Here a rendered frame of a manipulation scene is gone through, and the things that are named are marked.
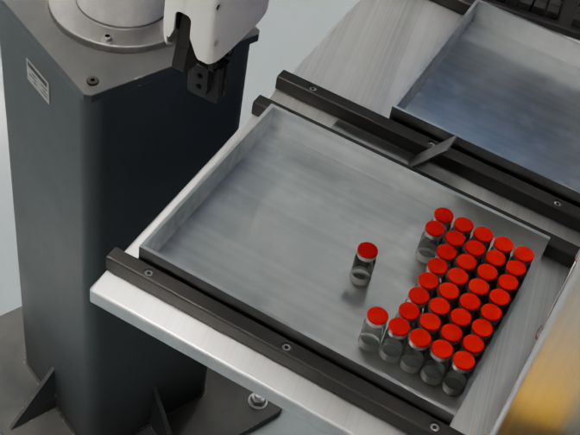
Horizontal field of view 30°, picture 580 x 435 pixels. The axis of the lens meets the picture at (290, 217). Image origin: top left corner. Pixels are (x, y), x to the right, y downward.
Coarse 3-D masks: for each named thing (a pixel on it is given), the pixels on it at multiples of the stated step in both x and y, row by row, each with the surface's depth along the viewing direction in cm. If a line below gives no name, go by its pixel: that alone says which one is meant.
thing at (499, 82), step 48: (480, 0) 141; (480, 48) 139; (528, 48) 140; (576, 48) 138; (432, 96) 131; (480, 96) 133; (528, 96) 134; (576, 96) 135; (480, 144) 122; (528, 144) 128; (576, 144) 129; (576, 192) 119
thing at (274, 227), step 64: (256, 128) 120; (320, 128) 120; (192, 192) 111; (256, 192) 117; (320, 192) 118; (384, 192) 119; (448, 192) 116; (192, 256) 110; (256, 256) 111; (320, 256) 112; (384, 256) 113; (256, 320) 103; (320, 320) 106; (384, 384) 99
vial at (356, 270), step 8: (360, 256) 107; (352, 264) 109; (360, 264) 108; (368, 264) 107; (352, 272) 109; (360, 272) 108; (368, 272) 108; (352, 280) 110; (360, 280) 109; (368, 280) 109
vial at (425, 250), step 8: (432, 224) 111; (440, 224) 111; (424, 232) 111; (432, 232) 110; (440, 232) 110; (424, 240) 111; (432, 240) 111; (440, 240) 111; (424, 248) 112; (432, 248) 111; (416, 256) 113; (424, 256) 112; (432, 256) 112
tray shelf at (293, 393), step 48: (384, 0) 144; (336, 48) 136; (384, 48) 137; (432, 48) 138; (288, 96) 128; (384, 96) 131; (480, 192) 122; (576, 240) 119; (96, 288) 106; (528, 288) 113; (192, 336) 103; (528, 336) 109; (240, 384) 102; (288, 384) 101; (480, 384) 104; (336, 432) 99; (384, 432) 99; (480, 432) 100
